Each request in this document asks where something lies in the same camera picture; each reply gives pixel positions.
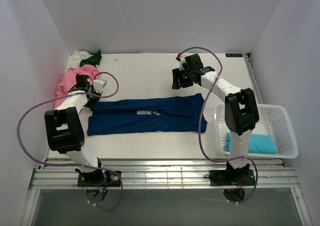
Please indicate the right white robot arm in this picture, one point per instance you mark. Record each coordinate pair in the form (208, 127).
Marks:
(240, 115)

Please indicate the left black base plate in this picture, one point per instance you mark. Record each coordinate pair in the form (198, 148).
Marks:
(98, 178)

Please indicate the navy blue printed t-shirt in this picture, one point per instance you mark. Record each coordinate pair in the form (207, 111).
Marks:
(172, 114)

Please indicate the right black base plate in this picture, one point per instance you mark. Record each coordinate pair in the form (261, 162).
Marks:
(222, 178)

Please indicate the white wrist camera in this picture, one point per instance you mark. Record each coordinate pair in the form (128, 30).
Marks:
(182, 62)
(98, 85)

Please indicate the rolled turquoise t-shirt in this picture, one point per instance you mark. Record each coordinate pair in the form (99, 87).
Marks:
(256, 144)

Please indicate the white plastic basket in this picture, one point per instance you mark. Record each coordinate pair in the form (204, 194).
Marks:
(273, 122)

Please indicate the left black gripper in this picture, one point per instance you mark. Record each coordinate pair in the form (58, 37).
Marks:
(92, 106)

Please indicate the blue label sticker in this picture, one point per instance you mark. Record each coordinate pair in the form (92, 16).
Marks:
(234, 55)

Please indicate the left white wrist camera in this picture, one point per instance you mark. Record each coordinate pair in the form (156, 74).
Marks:
(98, 85)

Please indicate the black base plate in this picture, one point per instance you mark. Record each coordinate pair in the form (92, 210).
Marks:
(98, 178)
(222, 178)

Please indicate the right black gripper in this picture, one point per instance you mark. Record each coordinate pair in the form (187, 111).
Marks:
(177, 74)

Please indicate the dark green t-shirt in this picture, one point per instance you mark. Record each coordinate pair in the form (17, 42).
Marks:
(94, 59)

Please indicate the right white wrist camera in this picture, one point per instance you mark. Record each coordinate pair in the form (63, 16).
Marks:
(182, 62)

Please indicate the pink t-shirt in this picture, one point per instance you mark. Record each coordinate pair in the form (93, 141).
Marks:
(68, 80)

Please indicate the white t-shirt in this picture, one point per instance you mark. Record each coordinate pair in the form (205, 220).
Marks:
(75, 59)

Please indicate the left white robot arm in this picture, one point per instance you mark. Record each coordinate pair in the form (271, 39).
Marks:
(65, 132)

